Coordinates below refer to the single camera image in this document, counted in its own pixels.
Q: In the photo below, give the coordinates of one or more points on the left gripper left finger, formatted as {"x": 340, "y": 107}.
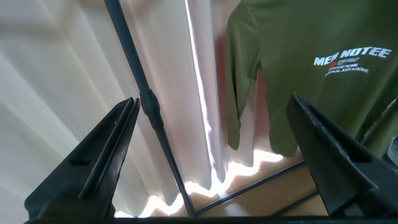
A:
{"x": 93, "y": 165}

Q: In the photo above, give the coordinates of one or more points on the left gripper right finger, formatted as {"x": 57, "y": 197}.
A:
{"x": 342, "y": 161}

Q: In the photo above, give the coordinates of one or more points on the green long-sleeved shirt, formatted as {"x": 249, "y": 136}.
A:
{"x": 295, "y": 46}

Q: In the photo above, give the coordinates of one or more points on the black clothes rack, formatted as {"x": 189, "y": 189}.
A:
{"x": 149, "y": 99}

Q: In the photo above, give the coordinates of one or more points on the beige curtain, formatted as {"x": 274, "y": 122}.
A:
{"x": 62, "y": 62}

